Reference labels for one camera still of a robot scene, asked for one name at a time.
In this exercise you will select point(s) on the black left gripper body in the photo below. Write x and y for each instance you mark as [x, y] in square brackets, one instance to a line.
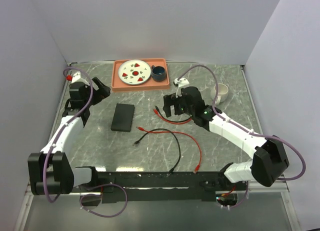
[98, 94]

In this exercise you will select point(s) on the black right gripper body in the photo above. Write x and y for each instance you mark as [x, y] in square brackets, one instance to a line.
[180, 107]

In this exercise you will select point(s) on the black network switch box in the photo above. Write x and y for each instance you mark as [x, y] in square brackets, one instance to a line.
[123, 117]

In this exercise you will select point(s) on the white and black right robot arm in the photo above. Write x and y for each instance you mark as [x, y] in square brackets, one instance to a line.
[268, 156]

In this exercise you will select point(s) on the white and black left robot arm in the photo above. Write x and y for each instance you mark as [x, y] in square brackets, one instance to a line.
[50, 172]

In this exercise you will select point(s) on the salmon pink tray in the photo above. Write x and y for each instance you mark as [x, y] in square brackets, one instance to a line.
[118, 86]

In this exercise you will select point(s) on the white ceramic mug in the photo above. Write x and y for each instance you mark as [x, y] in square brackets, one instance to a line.
[222, 94]

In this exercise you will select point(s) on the dark blue mug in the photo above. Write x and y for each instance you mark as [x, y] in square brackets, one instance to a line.
[158, 73]

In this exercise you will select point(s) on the white strawberry pattern plate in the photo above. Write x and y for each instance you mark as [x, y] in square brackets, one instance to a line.
[134, 72]

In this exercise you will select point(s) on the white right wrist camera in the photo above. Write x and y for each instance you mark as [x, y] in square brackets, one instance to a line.
[179, 84]

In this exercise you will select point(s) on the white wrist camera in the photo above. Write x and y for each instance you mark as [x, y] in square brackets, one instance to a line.
[76, 78]
[179, 84]

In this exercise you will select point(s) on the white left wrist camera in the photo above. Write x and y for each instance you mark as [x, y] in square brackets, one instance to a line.
[76, 78]

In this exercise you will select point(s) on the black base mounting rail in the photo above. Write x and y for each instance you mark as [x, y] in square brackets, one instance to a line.
[158, 186]

